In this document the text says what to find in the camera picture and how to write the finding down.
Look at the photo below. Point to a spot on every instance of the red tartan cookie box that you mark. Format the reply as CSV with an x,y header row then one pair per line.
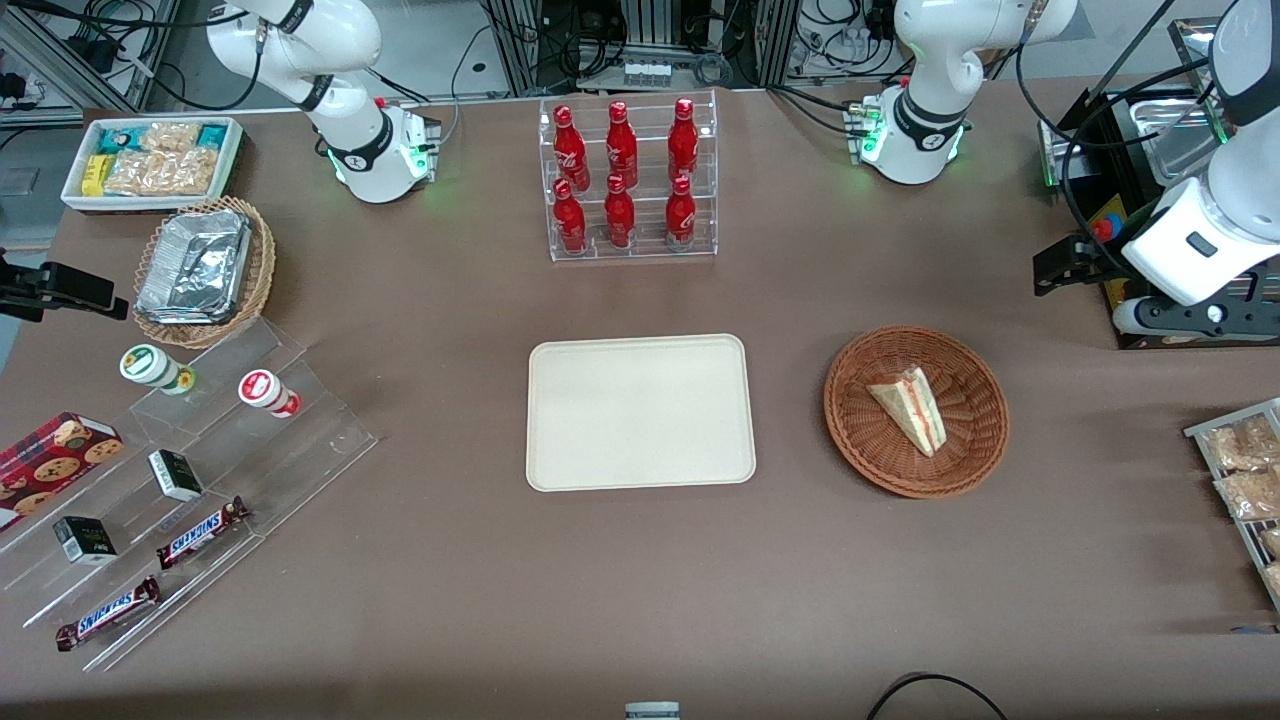
x,y
50,462

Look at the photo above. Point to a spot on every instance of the yellow snack packet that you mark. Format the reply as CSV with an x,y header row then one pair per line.
x,y
95,175

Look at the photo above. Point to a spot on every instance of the small grey device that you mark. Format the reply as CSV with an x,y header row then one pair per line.
x,y
652,711

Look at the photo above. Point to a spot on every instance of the light oval wicker basket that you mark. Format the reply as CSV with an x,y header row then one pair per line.
x,y
262,265

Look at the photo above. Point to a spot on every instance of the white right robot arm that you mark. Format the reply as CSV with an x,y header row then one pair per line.
x,y
340,40

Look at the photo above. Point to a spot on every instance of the clear acrylic bottle rack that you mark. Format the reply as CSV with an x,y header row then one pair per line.
x,y
645,250

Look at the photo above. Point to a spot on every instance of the snickers chocolate bar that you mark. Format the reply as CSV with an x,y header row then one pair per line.
x,y
200,533
108,613

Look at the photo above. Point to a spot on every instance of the black hot food warmer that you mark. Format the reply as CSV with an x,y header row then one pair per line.
x,y
1110,140

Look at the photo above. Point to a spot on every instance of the small dark green box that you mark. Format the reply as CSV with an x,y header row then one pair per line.
x,y
176,476
85,541

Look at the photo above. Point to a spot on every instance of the steel pan in warmer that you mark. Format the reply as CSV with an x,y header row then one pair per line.
x,y
1165,130

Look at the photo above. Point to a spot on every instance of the aluminium profile frame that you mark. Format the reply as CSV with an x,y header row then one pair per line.
x,y
520,45

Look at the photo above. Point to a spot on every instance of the green lidded cup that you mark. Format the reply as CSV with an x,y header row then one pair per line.
x,y
150,366

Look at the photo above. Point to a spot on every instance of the triangular sandwich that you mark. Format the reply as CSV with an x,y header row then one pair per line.
x,y
912,410

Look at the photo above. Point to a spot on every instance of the beige rectangular plastic tray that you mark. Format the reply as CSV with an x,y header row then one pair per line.
x,y
640,415

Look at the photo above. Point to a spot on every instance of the brown round wicker basket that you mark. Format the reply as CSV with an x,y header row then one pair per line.
x,y
960,460

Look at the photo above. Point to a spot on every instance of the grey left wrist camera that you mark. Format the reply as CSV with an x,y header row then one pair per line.
x,y
1200,315

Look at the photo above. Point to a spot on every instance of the bagged fried snack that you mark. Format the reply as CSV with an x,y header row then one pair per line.
x,y
1250,493
1271,542
1273,580
1240,445

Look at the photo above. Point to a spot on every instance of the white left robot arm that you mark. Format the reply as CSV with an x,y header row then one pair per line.
x,y
930,60

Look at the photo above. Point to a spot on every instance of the red cola bottle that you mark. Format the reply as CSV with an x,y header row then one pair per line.
x,y
568,150
681,212
621,145
569,220
683,140
619,215

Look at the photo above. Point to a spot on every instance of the clear acrylic stepped display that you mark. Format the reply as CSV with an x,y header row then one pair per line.
x,y
300,450

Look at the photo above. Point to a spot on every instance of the stacked aluminium foil containers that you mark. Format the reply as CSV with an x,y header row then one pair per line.
x,y
195,265

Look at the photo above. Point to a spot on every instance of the red lidded cup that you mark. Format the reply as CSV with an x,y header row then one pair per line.
x,y
265,391

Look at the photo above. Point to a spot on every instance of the clear bag of crackers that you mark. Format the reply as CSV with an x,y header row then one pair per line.
x,y
170,137
132,175
188,172

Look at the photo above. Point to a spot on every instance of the teal snack packet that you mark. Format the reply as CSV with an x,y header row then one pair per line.
x,y
213,136
117,139

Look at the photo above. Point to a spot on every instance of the white rectangular snack bin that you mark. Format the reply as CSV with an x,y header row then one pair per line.
x,y
232,160

